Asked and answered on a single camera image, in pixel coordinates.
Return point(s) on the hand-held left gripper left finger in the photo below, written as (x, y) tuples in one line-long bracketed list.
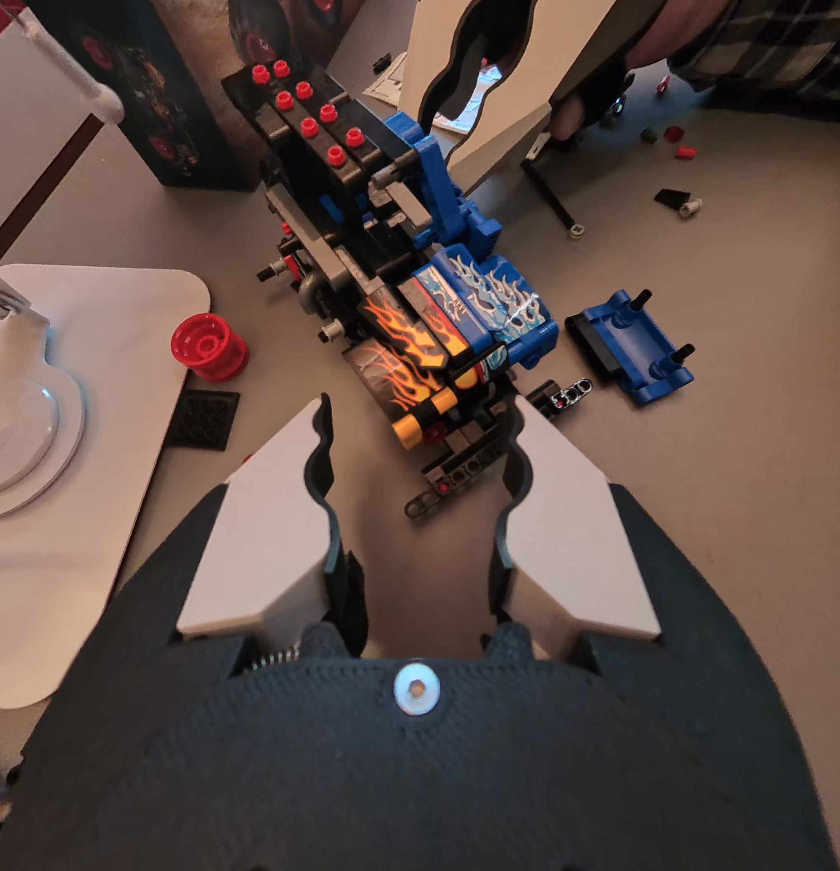
[(270, 544)]

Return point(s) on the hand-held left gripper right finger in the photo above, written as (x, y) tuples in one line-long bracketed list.
[(576, 544)]

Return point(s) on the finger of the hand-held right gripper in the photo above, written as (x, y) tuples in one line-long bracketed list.
[(535, 81), (430, 54)]

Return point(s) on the sticker sheet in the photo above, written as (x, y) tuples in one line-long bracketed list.
[(386, 85)]

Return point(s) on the black blue toy brick truck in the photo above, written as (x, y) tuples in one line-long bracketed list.
[(338, 224)]

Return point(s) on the blue panel piece with pins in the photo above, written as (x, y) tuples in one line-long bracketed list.
[(631, 347)]

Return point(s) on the person's right forearm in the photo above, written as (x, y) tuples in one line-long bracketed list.
[(787, 47)]

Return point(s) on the person's right hand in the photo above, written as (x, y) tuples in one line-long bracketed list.
[(600, 95)]

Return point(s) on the small black pin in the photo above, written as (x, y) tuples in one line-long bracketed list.
[(382, 63)]

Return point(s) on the black axle rod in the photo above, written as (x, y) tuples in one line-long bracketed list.
[(546, 194)]

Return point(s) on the black flat brick plate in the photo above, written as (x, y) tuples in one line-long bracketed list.
[(202, 420)]

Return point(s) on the small black liftarm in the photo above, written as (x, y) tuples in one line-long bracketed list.
[(569, 393)]

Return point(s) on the white metal stand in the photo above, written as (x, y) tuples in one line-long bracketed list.
[(120, 476)]

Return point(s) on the small white connector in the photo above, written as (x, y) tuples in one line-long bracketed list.
[(691, 207)]

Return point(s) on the red wheel rim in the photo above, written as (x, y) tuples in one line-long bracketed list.
[(209, 347)]

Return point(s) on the dark printed toy box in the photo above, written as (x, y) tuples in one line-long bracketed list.
[(175, 102)]

